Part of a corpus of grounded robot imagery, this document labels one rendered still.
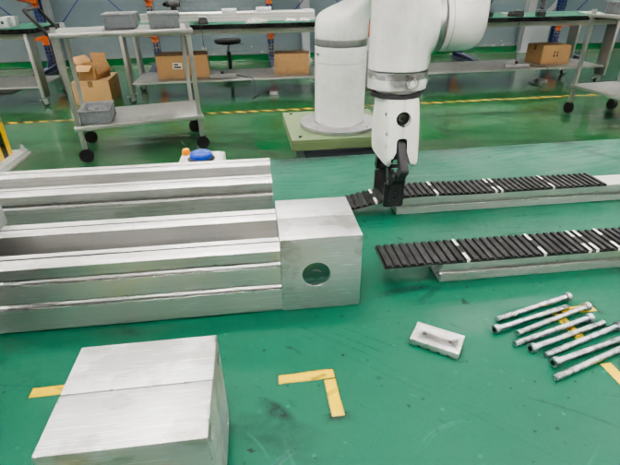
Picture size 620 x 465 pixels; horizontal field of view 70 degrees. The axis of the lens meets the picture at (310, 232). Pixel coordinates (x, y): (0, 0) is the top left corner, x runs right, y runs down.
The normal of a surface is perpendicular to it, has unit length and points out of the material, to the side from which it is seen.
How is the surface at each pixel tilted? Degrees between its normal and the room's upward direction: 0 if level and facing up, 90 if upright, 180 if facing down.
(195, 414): 0
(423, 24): 91
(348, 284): 90
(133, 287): 90
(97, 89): 88
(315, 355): 0
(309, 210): 0
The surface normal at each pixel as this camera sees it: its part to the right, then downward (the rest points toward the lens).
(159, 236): 0.12, 0.48
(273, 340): -0.01, -0.87
